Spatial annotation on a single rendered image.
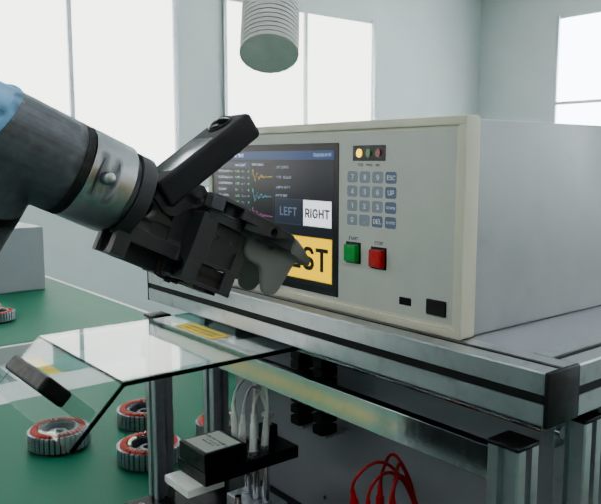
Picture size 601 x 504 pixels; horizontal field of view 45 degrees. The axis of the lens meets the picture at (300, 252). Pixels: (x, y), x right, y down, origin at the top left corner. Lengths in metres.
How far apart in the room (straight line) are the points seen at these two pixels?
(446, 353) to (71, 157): 0.36
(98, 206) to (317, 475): 0.63
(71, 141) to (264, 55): 1.50
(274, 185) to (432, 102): 7.16
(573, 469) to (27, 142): 0.53
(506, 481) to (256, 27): 1.56
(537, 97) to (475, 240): 7.50
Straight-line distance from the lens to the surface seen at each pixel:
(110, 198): 0.57
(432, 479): 0.92
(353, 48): 7.22
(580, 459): 0.71
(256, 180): 0.90
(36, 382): 0.79
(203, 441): 0.96
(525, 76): 8.27
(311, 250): 0.82
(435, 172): 0.69
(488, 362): 0.63
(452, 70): 8.27
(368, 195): 0.75
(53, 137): 0.56
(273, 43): 2.00
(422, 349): 0.68
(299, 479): 1.13
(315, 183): 0.81
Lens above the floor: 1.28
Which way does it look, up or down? 7 degrees down
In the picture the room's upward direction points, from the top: straight up
